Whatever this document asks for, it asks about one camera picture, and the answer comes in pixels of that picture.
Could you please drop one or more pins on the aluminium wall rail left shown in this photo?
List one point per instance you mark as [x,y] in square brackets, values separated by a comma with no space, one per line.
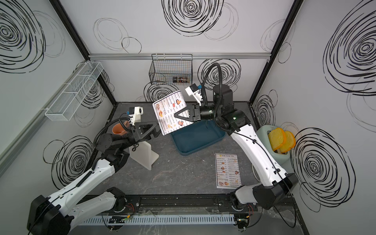
[9,155]

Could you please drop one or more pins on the teal plastic tray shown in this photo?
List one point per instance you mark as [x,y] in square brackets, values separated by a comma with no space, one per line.
[196,137]

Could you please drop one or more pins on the white menu holder stand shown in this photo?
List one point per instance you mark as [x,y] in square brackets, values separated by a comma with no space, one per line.
[143,154]

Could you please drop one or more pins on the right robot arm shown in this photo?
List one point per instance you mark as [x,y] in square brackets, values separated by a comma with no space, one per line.
[275,183]

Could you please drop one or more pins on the yellow toast slice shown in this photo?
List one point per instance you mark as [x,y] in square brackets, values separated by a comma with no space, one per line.
[277,138]
[289,144]

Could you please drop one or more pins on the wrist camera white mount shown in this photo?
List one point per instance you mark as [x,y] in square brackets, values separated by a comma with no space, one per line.
[195,92]
[135,114]

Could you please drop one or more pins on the old dim sum menu sheet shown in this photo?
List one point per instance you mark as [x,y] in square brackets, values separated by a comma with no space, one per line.
[227,171]

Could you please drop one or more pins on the small items in basket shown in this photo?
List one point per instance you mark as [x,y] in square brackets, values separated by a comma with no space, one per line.
[180,80]

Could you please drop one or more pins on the black wire basket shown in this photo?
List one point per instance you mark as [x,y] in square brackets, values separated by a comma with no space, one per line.
[162,71]

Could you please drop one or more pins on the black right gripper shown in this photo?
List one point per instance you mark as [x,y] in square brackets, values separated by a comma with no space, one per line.
[192,108]

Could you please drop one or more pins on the black corner frame post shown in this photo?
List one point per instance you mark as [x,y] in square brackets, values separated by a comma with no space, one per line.
[63,16]
[276,48]

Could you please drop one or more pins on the black corner frame post right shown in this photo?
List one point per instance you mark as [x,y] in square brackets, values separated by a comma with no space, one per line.
[276,48]

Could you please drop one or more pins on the white mesh wall shelf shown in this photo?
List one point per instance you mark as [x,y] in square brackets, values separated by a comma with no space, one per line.
[74,92]

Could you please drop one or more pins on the black corner frame post left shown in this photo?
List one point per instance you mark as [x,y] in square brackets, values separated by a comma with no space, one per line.
[63,16]

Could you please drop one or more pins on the white slotted cable duct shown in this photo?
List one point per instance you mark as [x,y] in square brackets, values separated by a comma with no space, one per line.
[190,219]

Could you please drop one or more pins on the orange ceramic mug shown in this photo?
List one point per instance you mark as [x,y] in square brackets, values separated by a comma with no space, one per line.
[119,130]

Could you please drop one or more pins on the aluminium wall rail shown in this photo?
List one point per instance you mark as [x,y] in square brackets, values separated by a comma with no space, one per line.
[178,56]
[9,155]

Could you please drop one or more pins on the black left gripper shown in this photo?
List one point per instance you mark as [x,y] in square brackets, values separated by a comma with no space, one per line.
[136,131]

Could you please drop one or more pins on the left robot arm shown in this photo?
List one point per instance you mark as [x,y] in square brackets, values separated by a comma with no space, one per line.
[62,211]

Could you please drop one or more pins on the yellow toast slice front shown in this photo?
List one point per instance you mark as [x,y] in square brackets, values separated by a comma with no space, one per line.
[277,138]

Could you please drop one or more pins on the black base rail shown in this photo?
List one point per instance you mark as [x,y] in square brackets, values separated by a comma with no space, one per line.
[211,202]

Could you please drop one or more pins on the aluminium wall rail back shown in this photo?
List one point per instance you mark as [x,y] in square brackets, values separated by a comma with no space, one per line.
[178,56]

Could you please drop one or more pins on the yellow toast slice back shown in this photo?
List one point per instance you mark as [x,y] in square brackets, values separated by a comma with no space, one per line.
[289,144]

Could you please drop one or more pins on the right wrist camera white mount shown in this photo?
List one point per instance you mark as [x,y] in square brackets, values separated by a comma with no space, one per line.
[195,92]

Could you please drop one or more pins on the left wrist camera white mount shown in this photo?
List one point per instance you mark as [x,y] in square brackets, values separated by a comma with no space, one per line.
[135,114]

